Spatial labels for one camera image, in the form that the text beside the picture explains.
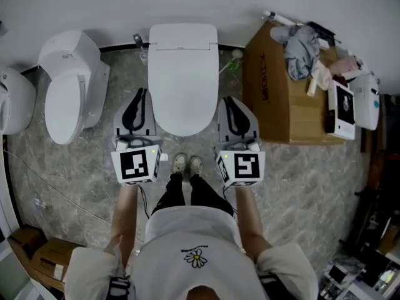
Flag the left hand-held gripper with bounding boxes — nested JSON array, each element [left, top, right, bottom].
[[110, 87, 170, 188]]

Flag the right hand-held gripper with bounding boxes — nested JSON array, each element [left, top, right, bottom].
[[213, 96, 266, 188]]

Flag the white toilet lid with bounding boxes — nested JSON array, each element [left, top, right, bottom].
[[147, 41, 219, 138]]

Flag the person's left forearm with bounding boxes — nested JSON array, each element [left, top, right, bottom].
[[104, 183, 141, 270]]

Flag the person's right forearm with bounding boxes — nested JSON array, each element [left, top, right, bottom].
[[234, 185, 273, 264]]

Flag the toilet brush in white holder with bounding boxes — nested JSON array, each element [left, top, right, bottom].
[[132, 32, 149, 66]]

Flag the white toilet with tank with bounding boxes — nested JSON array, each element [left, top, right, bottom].
[[37, 29, 111, 146]]

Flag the white smart toilet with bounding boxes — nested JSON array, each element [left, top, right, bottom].
[[148, 22, 219, 51]]

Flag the white rounded toilet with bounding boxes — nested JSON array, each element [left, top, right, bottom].
[[0, 67, 37, 136]]

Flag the white toilet tank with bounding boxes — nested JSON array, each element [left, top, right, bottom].
[[349, 71, 381, 131]]

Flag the large brown cardboard box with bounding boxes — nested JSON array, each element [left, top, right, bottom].
[[242, 20, 348, 146]]

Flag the white and green brush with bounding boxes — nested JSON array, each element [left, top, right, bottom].
[[217, 48, 244, 75]]

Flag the person's right beige sneaker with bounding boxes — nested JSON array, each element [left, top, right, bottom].
[[188, 155, 204, 178]]

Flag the person's beige sneaker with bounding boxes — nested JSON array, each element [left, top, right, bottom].
[[188, 155, 204, 178], [172, 153, 188, 176]]

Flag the person's left beige sneaker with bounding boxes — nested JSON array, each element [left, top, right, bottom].
[[172, 153, 188, 176]]

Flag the black trousers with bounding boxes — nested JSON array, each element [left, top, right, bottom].
[[151, 172, 234, 218]]

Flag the cream rolled cloth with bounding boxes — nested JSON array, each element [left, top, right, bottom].
[[306, 60, 333, 98]]

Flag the grey crumpled cloth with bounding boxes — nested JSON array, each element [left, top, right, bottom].
[[269, 24, 321, 81]]

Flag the white box with black picture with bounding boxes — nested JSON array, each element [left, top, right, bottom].
[[324, 79, 357, 141]]

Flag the white tube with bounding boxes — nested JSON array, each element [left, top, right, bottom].
[[261, 9, 298, 26]]

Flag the pink folded cloth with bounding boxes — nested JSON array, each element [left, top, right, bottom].
[[330, 56, 361, 75]]

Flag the black flat item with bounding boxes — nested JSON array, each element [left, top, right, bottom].
[[306, 20, 338, 45]]

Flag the white flower print t-shirt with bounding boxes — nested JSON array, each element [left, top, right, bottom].
[[64, 205, 319, 300]]

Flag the black rack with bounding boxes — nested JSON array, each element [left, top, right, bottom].
[[354, 94, 400, 262]]

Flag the small brown cardboard box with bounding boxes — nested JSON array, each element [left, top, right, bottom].
[[7, 225, 48, 264]]

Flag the brown cardboard box with label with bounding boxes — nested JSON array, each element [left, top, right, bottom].
[[29, 237, 86, 293]]

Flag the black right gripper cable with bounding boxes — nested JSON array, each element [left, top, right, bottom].
[[222, 186, 239, 220]]

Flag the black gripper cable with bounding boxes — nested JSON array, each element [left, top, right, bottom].
[[138, 184, 152, 219], [222, 186, 239, 220]]

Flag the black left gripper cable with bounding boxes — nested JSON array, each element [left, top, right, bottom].
[[138, 184, 152, 219]]

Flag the black right shoulder strap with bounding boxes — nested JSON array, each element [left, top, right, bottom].
[[257, 273, 284, 300]]

